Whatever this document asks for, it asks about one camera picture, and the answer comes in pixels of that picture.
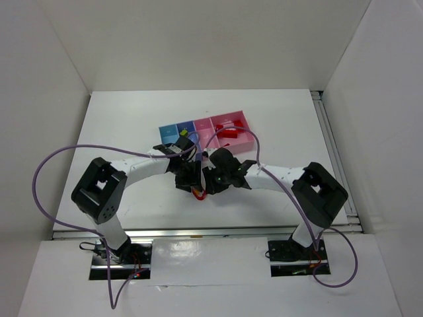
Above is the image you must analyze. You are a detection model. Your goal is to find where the red flower printed lego piece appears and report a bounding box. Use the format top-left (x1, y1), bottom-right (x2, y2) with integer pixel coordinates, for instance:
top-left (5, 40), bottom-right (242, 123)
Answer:
top-left (192, 188), bottom-right (207, 201)

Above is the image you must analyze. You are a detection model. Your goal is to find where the red stepped lego brick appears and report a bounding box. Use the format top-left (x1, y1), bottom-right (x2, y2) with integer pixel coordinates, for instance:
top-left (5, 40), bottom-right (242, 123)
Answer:
top-left (219, 129), bottom-right (238, 139)

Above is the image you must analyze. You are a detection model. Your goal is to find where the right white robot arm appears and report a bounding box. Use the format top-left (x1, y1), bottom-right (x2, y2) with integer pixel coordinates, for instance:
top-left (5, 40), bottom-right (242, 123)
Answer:
top-left (202, 147), bottom-right (348, 250)

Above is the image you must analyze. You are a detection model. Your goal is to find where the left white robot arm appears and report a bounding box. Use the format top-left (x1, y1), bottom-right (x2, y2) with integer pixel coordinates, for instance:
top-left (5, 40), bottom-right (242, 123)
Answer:
top-left (71, 136), bottom-right (202, 263)

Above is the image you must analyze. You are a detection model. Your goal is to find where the large pink plastic bin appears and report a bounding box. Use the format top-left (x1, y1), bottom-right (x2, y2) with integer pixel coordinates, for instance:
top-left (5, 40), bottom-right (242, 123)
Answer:
top-left (209, 111), bottom-right (255, 155)

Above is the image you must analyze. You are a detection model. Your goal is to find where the light blue plastic bin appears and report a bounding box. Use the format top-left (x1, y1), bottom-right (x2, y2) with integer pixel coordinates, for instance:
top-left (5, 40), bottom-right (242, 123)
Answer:
top-left (159, 124), bottom-right (180, 145)

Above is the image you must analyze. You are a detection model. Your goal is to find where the dark blue plastic bin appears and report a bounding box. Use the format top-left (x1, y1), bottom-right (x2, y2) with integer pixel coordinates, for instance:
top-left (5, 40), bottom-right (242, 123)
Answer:
top-left (176, 121), bottom-right (200, 161)

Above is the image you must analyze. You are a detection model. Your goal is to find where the small pink plastic bin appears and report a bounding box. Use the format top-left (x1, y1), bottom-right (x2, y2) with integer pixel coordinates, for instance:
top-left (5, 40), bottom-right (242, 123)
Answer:
top-left (194, 118), bottom-right (215, 152)

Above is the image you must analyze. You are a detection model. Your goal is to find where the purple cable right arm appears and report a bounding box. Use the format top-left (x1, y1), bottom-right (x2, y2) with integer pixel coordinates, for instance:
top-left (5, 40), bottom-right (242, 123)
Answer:
top-left (203, 127), bottom-right (360, 289)

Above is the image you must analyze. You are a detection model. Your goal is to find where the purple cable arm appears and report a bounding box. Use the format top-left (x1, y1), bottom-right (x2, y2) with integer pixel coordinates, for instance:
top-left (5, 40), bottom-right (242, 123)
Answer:
top-left (32, 129), bottom-right (201, 310)
top-left (203, 127), bottom-right (360, 289)

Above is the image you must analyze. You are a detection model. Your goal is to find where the aluminium rail front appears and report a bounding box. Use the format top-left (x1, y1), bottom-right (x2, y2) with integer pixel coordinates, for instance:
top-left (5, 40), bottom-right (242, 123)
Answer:
top-left (52, 224), bottom-right (363, 240)

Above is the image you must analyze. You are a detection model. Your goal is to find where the aluminium rail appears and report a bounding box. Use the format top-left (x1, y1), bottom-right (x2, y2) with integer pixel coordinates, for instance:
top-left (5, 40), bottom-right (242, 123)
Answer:
top-left (310, 90), bottom-right (361, 227)
top-left (52, 224), bottom-right (363, 240)

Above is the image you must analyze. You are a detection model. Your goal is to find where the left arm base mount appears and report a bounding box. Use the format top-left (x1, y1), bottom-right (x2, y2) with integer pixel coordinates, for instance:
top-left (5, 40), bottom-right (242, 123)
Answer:
top-left (79, 241), bottom-right (153, 281)

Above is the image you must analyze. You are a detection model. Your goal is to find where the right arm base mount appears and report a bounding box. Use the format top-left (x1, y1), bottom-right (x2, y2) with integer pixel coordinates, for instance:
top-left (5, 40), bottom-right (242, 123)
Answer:
top-left (264, 234), bottom-right (331, 277)

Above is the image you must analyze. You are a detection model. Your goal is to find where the aluminium rail right side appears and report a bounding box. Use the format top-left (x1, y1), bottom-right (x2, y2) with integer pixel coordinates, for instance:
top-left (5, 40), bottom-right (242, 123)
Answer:
top-left (310, 90), bottom-right (361, 227)

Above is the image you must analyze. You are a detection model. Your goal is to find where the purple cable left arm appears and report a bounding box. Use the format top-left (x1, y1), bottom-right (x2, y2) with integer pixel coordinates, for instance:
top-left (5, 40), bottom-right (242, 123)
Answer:
top-left (32, 129), bottom-right (201, 310)

